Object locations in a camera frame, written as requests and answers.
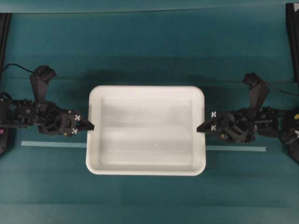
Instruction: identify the black left frame rail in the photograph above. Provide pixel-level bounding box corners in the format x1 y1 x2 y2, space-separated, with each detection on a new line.
0 13 11 70

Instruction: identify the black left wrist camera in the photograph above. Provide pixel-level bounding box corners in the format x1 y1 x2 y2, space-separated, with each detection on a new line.
29 65 57 102

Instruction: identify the light blue tape strip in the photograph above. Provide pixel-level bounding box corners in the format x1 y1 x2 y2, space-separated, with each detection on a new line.
21 141 266 152

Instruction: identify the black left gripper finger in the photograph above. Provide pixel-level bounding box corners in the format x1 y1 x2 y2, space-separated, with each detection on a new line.
78 119 94 132

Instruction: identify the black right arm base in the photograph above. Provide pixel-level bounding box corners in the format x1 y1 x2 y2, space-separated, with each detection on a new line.
281 108 299 162

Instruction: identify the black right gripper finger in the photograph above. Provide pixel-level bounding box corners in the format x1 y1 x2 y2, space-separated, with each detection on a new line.
196 119 213 133

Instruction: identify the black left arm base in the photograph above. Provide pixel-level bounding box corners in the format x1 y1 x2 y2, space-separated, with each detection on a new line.
0 127 16 158

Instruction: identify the white plastic tray case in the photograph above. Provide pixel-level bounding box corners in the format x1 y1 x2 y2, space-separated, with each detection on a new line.
86 85 206 176

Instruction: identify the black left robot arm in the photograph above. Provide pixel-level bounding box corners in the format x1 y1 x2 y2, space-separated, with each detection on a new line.
0 92 94 137

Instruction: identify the black left camera cable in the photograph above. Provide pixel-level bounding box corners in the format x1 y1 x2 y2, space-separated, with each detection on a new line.
1 63 36 75

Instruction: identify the black frame rail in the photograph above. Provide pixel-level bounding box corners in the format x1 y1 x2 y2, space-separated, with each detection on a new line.
0 13 11 70
286 2 299 83

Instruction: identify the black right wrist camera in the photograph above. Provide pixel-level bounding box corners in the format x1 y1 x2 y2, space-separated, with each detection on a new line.
243 73 270 111

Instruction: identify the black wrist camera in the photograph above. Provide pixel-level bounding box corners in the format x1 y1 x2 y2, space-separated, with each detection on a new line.
243 73 270 111
29 65 57 102

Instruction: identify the black right camera cable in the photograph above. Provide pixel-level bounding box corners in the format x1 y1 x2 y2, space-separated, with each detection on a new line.
263 79 299 96

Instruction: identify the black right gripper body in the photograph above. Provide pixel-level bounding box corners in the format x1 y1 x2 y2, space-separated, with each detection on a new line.
210 111 256 143

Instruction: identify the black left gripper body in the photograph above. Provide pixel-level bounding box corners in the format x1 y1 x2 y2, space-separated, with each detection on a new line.
37 102 78 137

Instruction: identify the black right frame rail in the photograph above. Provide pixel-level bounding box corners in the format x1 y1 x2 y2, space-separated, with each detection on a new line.
286 2 299 83

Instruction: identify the black camera cable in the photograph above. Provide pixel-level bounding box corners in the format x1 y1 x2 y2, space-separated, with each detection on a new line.
263 79 299 96
1 63 36 75

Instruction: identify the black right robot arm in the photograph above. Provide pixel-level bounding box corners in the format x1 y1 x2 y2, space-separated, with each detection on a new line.
196 107 299 145

